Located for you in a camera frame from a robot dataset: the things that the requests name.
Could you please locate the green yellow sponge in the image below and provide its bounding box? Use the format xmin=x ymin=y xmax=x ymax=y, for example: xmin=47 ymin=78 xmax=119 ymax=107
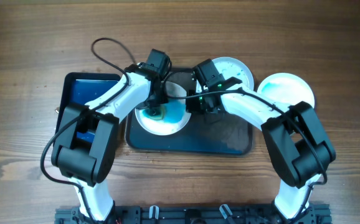
xmin=143 ymin=105 xmax=166 ymax=121

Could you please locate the white plate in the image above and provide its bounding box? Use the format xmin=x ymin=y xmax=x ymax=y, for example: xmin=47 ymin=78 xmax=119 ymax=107
xmin=257 ymin=73 xmax=315 ymax=108
xmin=135 ymin=98 xmax=191 ymax=136
xmin=212 ymin=57 xmax=255 ymax=90

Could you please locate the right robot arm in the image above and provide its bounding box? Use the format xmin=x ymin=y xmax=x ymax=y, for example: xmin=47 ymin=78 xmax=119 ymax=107
xmin=186 ymin=59 xmax=336 ymax=223

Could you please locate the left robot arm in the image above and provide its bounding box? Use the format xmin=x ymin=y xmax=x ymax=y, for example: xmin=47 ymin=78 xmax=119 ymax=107
xmin=46 ymin=49 xmax=171 ymax=223

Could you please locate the dark brown serving tray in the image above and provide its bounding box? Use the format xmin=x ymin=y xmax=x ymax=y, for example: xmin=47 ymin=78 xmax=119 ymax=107
xmin=125 ymin=65 xmax=254 ymax=156

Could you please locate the black water tray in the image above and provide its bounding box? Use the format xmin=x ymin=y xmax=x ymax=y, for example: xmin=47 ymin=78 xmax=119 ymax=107
xmin=55 ymin=72 xmax=121 ymax=132

